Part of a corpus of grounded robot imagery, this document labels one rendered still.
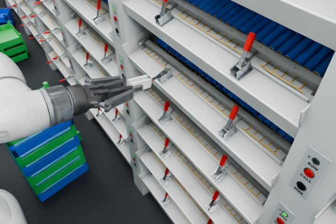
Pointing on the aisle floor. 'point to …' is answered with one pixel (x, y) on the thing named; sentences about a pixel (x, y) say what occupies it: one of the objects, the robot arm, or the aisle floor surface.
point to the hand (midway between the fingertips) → (139, 83)
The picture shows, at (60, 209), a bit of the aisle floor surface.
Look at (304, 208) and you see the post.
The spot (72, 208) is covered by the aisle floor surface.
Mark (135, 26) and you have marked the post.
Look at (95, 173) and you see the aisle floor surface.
